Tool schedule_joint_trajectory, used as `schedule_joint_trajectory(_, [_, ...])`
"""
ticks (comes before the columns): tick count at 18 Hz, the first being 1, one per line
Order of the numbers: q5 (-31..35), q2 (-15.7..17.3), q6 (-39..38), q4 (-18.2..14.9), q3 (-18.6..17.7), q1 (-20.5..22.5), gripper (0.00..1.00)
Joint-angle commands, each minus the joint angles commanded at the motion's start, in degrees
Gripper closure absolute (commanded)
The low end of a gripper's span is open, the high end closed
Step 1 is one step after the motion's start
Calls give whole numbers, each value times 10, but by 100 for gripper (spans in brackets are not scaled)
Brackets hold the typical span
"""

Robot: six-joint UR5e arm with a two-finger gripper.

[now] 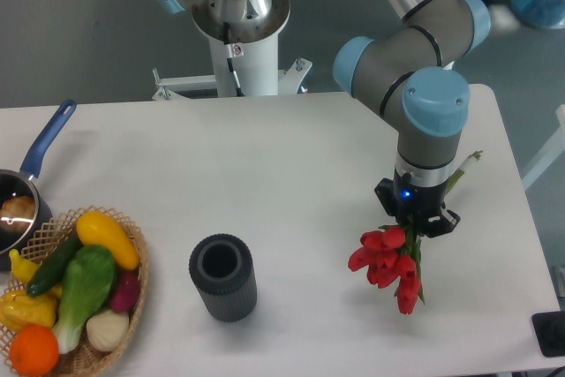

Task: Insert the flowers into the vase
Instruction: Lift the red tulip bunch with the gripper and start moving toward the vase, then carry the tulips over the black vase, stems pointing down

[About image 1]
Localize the brown bread roll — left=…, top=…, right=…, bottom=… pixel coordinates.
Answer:
left=1, top=196, right=35, bottom=235

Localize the dark grey ribbed vase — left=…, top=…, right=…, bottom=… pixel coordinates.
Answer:
left=189, top=233, right=257, bottom=322

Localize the black device at edge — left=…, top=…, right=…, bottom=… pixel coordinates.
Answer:
left=531, top=311, right=565, bottom=358

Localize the yellow squash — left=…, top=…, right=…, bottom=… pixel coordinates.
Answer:
left=76, top=211, right=140, bottom=271

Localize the yellow banana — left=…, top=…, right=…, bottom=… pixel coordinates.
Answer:
left=9, top=249, right=40, bottom=286

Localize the green bok choy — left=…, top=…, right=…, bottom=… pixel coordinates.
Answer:
left=52, top=245, right=117, bottom=355

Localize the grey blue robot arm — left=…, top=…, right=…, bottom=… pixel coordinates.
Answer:
left=159, top=0, right=490, bottom=238

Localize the blue handled saucepan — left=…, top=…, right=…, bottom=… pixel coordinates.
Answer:
left=1, top=100, right=77, bottom=272

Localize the yellow pumpkin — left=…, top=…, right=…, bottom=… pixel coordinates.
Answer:
left=1, top=290, right=58, bottom=333

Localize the orange fruit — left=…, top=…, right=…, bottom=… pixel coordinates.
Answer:
left=9, top=325, right=59, bottom=376

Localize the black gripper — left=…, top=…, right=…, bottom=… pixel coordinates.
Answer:
left=374, top=170, right=461, bottom=237

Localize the purple radish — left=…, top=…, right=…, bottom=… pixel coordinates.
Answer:
left=108, top=271, right=141, bottom=313

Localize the woven wicker basket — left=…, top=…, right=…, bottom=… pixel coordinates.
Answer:
left=1, top=206, right=149, bottom=376

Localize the green cucumber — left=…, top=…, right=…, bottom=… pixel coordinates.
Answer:
left=26, top=232, right=83, bottom=297

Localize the white frame at right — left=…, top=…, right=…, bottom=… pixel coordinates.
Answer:
left=521, top=104, right=564, bottom=191

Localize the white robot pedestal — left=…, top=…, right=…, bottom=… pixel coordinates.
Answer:
left=153, top=0, right=313, bottom=100

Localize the white garlic bulb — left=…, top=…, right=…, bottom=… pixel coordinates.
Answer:
left=87, top=309, right=129, bottom=352

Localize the red tulip bouquet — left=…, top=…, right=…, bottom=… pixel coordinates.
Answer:
left=348, top=223, right=425, bottom=315

